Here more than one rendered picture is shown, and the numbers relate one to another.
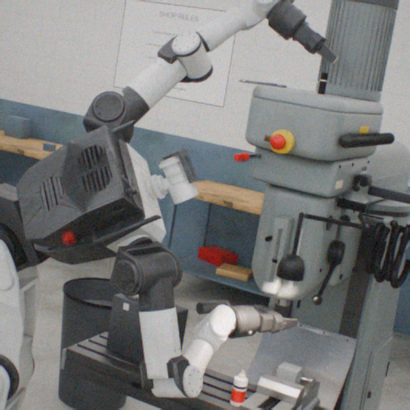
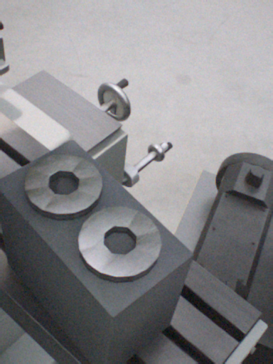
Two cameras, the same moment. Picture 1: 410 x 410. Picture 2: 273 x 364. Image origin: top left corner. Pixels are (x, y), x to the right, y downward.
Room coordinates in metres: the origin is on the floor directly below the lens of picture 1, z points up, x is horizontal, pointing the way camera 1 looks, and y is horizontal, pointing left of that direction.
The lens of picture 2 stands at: (2.74, 0.19, 1.64)
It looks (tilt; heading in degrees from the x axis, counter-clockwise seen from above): 51 degrees down; 188
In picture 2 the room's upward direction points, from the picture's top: 8 degrees clockwise
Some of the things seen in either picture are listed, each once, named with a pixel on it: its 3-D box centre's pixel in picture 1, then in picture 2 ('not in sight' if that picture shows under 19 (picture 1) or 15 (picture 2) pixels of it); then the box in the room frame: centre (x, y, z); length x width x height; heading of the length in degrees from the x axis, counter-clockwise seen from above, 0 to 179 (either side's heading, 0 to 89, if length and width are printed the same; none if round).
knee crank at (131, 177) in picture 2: not in sight; (146, 160); (1.76, 0.07, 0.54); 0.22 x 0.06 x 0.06; 153
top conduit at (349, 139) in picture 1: (367, 139); not in sight; (2.13, -0.44, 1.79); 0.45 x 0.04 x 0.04; 153
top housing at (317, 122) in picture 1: (317, 122); not in sight; (2.18, -0.30, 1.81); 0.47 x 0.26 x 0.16; 153
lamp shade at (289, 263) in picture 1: (291, 265); not in sight; (1.98, -0.27, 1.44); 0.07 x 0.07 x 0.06
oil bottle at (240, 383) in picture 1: (239, 387); not in sight; (2.14, -0.21, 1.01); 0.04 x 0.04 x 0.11
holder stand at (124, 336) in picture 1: (146, 327); (89, 256); (2.40, 0.09, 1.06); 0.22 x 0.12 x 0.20; 56
